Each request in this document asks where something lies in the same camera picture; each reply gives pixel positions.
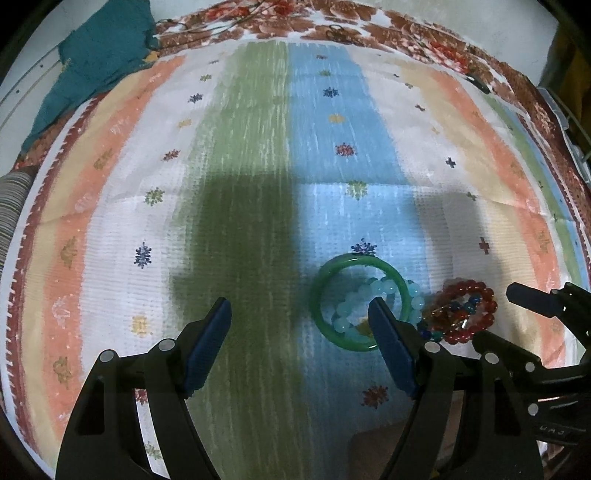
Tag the green jade bangle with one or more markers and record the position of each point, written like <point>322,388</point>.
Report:
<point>351,259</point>

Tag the small black object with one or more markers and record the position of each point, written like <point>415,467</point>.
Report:
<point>479,82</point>

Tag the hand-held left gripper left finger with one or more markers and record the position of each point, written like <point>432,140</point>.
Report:
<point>210,332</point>

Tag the teal cloth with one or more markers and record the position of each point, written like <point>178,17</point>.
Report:
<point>92,50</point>

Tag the striped pastel mat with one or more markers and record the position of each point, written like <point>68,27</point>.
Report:
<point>258,138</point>

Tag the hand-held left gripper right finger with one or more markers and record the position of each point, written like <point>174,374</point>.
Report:
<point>392,341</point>

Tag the white headboard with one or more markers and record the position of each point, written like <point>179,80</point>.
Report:
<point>23,69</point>

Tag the black scissors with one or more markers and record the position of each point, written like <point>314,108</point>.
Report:
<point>336,32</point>

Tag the folded striped cloth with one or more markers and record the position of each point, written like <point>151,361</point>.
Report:
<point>11,203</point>

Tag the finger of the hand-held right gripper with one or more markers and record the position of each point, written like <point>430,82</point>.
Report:
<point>503,350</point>
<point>531,297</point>

